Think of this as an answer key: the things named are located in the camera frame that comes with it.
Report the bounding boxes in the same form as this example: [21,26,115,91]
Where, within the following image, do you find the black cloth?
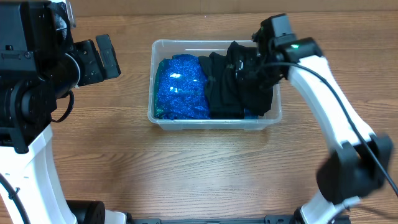
[198,52,244,119]
[226,41,274,116]

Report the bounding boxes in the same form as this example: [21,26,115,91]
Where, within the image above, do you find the blue green sequin cloth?
[154,54,210,120]

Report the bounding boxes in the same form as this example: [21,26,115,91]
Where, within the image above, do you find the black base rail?
[124,214,352,224]

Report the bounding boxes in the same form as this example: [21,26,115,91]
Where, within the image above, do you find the clear plastic storage bin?
[147,39,282,131]

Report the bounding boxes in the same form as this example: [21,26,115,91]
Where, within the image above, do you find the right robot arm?
[236,14,394,223]

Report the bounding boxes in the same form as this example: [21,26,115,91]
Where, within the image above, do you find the blue denim jeans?
[244,109,259,119]

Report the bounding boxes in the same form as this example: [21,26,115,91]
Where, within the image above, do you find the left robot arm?
[1,1,132,224]

